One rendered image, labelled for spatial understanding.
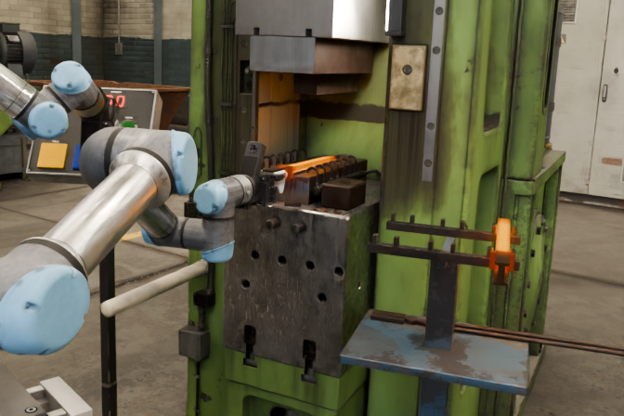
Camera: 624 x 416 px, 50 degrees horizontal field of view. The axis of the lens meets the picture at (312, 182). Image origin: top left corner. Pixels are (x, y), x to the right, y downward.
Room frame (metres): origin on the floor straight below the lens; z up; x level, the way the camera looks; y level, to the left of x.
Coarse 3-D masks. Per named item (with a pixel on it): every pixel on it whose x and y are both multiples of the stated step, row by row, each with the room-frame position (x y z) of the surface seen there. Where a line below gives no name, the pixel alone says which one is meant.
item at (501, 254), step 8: (504, 224) 1.53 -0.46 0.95; (504, 232) 1.46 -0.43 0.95; (496, 240) 1.38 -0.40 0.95; (504, 240) 1.38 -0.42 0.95; (496, 248) 1.32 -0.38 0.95; (504, 248) 1.33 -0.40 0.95; (496, 256) 1.23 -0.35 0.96; (504, 256) 1.23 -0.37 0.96; (512, 256) 1.26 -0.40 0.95; (496, 264) 1.19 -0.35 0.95; (504, 264) 1.19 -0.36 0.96; (512, 264) 1.26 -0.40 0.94; (496, 272) 1.25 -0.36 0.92; (504, 272) 1.19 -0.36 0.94; (496, 280) 1.20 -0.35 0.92; (504, 280) 1.20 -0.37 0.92
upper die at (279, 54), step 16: (256, 48) 1.87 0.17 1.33; (272, 48) 1.85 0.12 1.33; (288, 48) 1.83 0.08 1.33; (304, 48) 1.81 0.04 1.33; (320, 48) 1.83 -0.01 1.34; (336, 48) 1.92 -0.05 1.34; (352, 48) 2.02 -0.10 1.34; (368, 48) 2.13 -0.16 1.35; (256, 64) 1.87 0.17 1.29; (272, 64) 1.85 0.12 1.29; (288, 64) 1.83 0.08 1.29; (304, 64) 1.81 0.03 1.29; (320, 64) 1.83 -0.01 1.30; (336, 64) 1.92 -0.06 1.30; (352, 64) 2.02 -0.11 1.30; (368, 64) 2.14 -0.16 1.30
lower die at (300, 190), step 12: (324, 156) 2.21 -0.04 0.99; (336, 168) 1.96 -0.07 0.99; (348, 168) 2.03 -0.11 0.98; (360, 168) 2.12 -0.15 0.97; (288, 180) 1.82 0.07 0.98; (300, 180) 1.81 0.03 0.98; (312, 180) 1.81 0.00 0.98; (276, 192) 1.84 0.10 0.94; (288, 192) 1.82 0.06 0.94; (300, 192) 1.81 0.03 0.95
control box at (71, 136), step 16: (112, 96) 1.98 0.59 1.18; (128, 96) 1.98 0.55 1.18; (144, 96) 1.98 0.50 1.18; (128, 112) 1.95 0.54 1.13; (144, 112) 1.95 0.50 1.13; (160, 112) 2.03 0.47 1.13; (80, 128) 1.93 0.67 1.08; (144, 128) 1.93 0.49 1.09; (32, 144) 1.90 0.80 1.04; (32, 160) 1.88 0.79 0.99; (32, 176) 1.88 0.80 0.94; (48, 176) 1.88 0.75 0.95; (64, 176) 1.87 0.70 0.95; (80, 176) 1.86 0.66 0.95
